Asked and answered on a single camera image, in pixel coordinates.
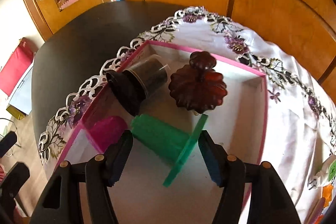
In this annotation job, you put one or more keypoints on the orange linked cube blocks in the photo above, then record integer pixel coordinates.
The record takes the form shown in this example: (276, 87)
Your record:
(324, 202)

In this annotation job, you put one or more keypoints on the dark brown carved ornament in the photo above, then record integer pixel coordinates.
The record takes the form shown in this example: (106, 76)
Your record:
(197, 86)

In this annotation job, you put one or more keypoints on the red white box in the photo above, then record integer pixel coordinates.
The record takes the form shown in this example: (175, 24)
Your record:
(16, 77)

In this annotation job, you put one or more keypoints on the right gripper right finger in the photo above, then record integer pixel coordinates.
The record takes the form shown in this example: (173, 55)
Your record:
(270, 201)

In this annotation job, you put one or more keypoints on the pink cardboard tray box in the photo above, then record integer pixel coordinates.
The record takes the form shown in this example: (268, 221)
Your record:
(239, 125)

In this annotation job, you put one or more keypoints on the white embroidered floral tablecloth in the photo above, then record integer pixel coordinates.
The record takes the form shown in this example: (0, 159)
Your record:
(300, 133)

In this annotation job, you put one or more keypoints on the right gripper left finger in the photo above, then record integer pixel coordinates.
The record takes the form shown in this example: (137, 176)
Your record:
(60, 199)

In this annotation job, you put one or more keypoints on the white green plug device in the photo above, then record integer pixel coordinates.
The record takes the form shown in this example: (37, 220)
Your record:
(325, 175)

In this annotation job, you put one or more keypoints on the magenta plastic cup piece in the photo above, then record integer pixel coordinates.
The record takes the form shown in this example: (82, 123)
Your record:
(106, 132)

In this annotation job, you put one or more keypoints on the green plastic spool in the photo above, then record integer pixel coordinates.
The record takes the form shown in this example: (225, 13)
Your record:
(171, 144)

